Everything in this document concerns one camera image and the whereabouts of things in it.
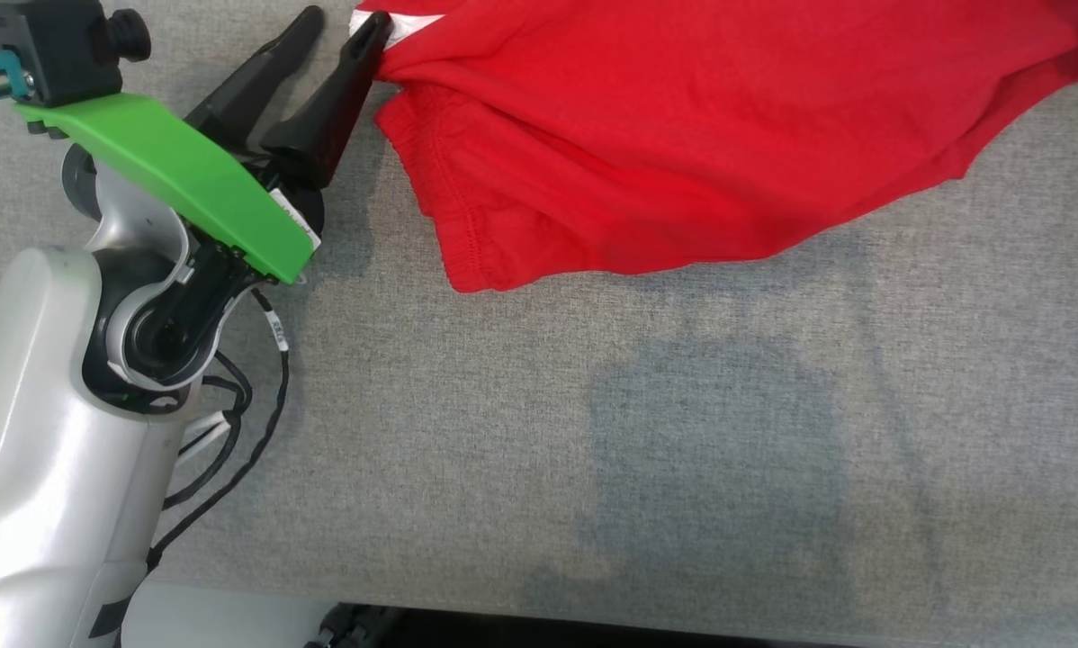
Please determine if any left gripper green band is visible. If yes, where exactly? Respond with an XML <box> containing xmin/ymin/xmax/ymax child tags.
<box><xmin>13</xmin><ymin>4</ymin><xmax>395</xmax><ymax>286</ymax></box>

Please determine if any red white sports jersey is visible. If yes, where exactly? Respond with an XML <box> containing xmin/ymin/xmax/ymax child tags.
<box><xmin>348</xmin><ymin>0</ymin><xmax>1078</xmax><ymax>294</ymax></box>

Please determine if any grey fabric sofa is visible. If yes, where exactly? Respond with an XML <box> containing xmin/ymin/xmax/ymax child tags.
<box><xmin>0</xmin><ymin>0</ymin><xmax>1078</xmax><ymax>645</ymax></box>

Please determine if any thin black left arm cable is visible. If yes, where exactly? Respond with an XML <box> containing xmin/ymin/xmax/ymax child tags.
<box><xmin>146</xmin><ymin>286</ymin><xmax>292</xmax><ymax>574</ymax></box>

